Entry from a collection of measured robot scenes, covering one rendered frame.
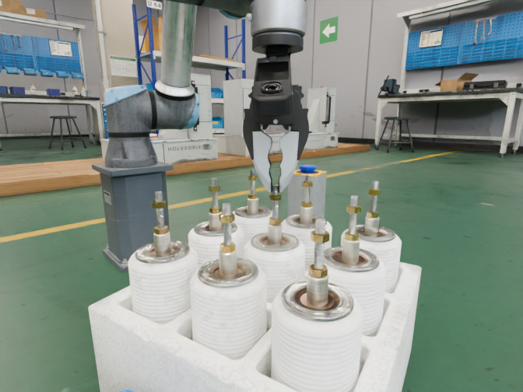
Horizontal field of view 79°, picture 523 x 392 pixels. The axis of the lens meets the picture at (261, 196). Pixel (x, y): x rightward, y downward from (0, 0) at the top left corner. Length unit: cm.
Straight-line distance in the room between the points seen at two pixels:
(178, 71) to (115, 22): 614
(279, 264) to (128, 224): 63
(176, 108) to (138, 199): 29
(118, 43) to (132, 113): 606
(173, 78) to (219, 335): 76
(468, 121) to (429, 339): 477
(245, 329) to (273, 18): 38
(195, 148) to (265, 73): 239
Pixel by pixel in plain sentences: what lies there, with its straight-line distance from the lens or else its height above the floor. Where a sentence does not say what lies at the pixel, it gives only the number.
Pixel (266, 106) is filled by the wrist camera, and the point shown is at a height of 45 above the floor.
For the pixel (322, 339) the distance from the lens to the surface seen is 33.
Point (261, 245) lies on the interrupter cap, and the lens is 48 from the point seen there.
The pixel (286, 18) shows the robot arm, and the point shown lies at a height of 56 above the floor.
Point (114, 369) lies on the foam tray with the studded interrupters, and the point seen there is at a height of 10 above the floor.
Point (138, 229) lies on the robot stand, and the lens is 102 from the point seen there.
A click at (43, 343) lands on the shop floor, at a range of 83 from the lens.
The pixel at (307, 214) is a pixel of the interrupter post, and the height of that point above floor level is 27.
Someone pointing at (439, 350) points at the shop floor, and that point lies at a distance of 77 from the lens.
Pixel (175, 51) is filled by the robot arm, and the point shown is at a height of 61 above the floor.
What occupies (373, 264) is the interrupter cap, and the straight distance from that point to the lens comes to 45.
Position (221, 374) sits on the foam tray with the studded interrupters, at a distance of 38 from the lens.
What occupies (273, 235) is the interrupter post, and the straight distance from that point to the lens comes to 49.
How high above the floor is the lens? 44
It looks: 14 degrees down
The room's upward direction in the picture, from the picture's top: straight up
